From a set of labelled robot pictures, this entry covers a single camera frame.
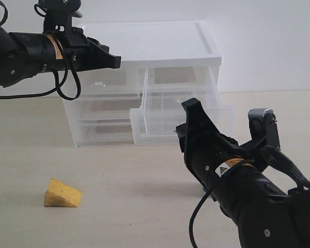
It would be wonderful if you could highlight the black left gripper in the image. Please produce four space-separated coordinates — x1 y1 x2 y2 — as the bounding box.
42 26 121 72

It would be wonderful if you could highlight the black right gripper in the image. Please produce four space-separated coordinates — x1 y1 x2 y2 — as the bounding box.
176 98 257 196

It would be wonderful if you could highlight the yellow cheese wedge sponge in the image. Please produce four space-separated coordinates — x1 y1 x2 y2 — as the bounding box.
44 178 83 208

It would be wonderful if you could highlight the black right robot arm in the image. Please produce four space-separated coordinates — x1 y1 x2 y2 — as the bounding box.
176 98 310 247

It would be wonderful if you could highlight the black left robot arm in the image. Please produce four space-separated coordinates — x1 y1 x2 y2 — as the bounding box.
0 25 121 88

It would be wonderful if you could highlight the clear middle wide drawer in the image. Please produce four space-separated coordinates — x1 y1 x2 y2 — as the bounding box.
64 98 142 121

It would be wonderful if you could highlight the clear wide drawer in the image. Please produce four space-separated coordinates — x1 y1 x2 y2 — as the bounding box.
71 121 134 147
64 98 142 121

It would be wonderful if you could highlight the white plastic drawer cabinet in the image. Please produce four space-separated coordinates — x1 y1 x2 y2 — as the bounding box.
61 20 223 148

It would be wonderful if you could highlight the clear bottom wide drawer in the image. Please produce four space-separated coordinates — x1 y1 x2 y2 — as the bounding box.
71 121 134 147

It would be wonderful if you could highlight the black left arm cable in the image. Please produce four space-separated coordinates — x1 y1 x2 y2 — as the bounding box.
0 0 81 101

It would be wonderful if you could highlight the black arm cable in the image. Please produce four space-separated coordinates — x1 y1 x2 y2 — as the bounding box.
0 0 81 101
188 157 310 248

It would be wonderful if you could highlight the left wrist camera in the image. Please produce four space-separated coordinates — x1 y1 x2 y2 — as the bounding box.
34 0 82 34

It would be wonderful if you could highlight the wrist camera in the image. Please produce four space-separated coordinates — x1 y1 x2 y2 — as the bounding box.
242 108 281 153
34 0 82 34

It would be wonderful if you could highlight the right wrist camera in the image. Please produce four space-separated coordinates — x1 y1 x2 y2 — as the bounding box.
242 108 281 153

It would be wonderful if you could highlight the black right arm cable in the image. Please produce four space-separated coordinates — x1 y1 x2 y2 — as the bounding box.
188 157 310 248

